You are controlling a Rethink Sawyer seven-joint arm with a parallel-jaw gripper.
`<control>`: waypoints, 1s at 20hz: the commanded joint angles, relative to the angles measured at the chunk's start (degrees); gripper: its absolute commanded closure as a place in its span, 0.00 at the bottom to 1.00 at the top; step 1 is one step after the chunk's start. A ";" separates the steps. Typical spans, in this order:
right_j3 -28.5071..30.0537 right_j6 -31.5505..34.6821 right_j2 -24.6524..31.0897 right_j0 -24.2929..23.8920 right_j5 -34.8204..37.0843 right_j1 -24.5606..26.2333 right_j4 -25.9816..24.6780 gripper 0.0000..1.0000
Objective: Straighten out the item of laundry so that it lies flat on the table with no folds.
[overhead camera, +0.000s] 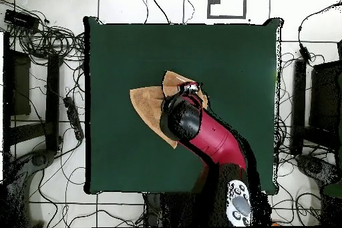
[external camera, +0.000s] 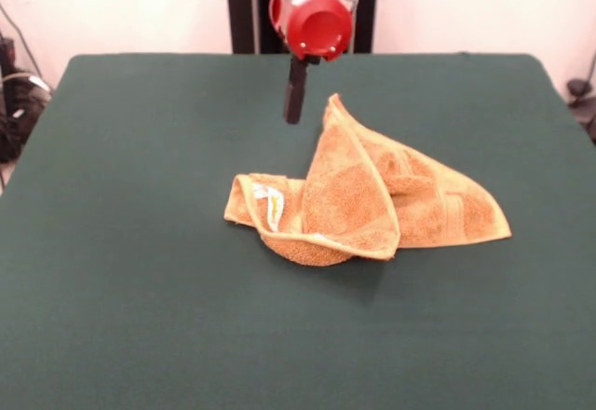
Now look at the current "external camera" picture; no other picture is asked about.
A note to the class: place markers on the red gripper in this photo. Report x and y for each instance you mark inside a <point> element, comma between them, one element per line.
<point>316,23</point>

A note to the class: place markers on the orange terry towel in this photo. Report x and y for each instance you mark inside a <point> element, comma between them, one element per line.
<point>349,205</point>

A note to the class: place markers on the dark green table cloth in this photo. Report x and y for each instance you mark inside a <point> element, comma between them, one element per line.
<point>139,289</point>

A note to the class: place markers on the small black plug adapter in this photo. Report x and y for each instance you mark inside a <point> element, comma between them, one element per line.
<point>577,88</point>

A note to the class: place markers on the black robot pedestal frame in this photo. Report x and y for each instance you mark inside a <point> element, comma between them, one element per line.
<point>242,9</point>

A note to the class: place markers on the black wall power strip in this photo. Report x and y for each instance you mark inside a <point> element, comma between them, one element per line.
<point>8,51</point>

